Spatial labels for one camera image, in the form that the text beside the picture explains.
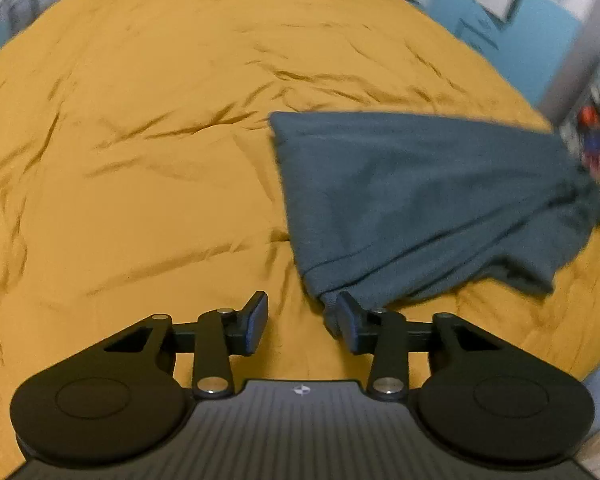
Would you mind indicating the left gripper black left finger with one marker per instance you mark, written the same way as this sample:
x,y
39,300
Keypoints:
x,y
220,334

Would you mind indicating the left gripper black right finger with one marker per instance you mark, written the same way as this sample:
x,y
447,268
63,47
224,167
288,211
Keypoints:
x,y
383,335

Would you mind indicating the dark teal grey pants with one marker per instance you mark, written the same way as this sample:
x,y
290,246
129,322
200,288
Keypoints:
x,y
391,206

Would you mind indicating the mustard yellow quilt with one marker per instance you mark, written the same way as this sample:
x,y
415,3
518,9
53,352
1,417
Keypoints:
x,y
137,169

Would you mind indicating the blue white wardrobe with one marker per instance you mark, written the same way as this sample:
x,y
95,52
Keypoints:
x,y
526,41

